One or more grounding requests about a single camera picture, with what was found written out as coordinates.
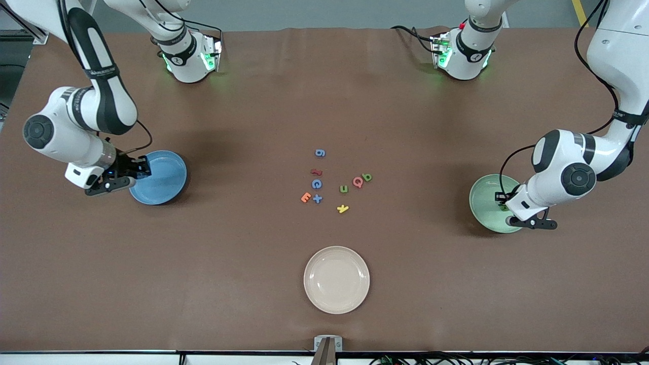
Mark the light green plate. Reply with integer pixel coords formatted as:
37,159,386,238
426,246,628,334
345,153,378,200
468,174,528,234

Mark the blue plate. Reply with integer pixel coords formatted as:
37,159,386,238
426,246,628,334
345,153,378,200
128,150,188,206

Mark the brown table cover sheet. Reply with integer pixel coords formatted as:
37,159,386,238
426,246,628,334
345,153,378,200
0,26,649,353

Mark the beige plate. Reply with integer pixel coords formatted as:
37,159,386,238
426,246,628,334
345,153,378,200
303,246,371,315

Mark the silver aluminium frame profile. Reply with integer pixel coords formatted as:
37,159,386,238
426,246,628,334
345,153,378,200
0,20,51,45

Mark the black right arm base cable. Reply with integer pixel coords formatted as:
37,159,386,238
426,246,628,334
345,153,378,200
172,20,224,44

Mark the black arm base cable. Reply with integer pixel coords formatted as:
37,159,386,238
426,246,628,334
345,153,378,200
390,24,438,55
172,20,224,44

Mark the white table edge rail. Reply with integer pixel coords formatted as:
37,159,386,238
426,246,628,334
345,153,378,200
0,351,649,365

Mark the black left arm base cable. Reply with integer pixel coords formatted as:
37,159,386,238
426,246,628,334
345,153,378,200
390,24,438,55

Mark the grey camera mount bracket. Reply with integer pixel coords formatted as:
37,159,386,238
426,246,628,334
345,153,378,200
310,336,343,365

